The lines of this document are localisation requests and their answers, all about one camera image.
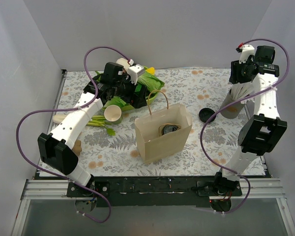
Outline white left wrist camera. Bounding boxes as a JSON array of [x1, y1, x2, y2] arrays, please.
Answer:
[[126, 59, 145, 85]]

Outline black plastic cup lid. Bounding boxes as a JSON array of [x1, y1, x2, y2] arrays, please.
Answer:
[[161, 124, 180, 135]]

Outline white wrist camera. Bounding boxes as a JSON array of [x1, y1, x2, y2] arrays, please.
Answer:
[[236, 43, 255, 64], [126, 59, 145, 85]]

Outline napa cabbage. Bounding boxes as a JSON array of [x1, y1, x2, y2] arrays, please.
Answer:
[[116, 58, 165, 91]]

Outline green vegetable tray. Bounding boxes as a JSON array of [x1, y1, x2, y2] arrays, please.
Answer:
[[92, 65, 160, 113]]

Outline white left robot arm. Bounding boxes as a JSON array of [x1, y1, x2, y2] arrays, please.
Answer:
[[38, 62, 147, 197]]

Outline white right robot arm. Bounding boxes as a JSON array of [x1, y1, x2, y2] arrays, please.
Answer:
[[212, 44, 287, 196]]

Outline brown cardboard cup carrier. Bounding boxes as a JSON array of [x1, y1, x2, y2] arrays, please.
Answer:
[[158, 123, 181, 136]]

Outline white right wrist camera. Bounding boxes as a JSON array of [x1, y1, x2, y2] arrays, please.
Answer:
[[236, 43, 255, 64]]

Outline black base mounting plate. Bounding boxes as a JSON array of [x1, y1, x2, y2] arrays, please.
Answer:
[[66, 176, 243, 209]]

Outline aluminium frame rail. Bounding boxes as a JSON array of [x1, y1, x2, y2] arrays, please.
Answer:
[[22, 178, 286, 200]]

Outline white wrapped straws bundle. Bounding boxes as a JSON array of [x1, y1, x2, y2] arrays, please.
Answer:
[[230, 82, 254, 101]]

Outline floral table mat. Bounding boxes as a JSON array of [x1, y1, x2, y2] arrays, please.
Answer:
[[39, 68, 266, 177]]

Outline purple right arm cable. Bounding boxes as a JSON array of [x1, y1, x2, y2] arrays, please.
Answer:
[[200, 38, 291, 214]]

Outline brown paper bag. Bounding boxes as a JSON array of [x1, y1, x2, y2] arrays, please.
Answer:
[[134, 99, 193, 164]]

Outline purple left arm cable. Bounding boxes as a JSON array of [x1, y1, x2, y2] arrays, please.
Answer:
[[16, 46, 135, 224]]

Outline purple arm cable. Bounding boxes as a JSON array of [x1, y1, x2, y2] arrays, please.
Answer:
[[200, 38, 291, 214], [16, 46, 135, 224]]

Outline green celery stalks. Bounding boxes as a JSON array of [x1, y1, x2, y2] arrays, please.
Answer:
[[53, 114, 116, 136]]

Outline yellow pepper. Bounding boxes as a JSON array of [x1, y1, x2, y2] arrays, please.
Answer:
[[146, 67, 155, 75]]

